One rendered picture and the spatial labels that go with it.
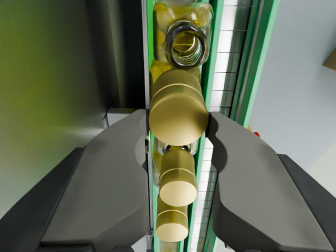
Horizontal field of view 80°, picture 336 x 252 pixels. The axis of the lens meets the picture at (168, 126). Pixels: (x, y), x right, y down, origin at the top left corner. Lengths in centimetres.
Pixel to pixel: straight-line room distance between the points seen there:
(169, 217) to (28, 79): 18
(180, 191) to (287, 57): 50
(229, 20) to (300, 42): 26
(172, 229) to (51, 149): 14
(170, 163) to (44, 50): 15
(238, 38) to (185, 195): 32
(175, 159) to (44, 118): 12
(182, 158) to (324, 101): 58
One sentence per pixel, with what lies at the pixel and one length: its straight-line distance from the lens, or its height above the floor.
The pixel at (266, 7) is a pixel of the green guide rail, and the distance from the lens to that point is 36.
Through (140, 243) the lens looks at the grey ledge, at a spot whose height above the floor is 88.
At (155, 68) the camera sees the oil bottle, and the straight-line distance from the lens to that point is 22.
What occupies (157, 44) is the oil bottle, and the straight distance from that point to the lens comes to 20.
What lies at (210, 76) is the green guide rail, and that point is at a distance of 34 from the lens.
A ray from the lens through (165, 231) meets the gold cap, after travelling 23.
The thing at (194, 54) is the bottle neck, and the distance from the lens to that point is 16.
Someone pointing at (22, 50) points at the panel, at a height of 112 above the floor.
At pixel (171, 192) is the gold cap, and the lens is 18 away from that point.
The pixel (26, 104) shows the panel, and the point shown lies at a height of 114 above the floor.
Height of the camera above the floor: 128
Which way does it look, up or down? 59 degrees down
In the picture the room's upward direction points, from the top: 178 degrees counter-clockwise
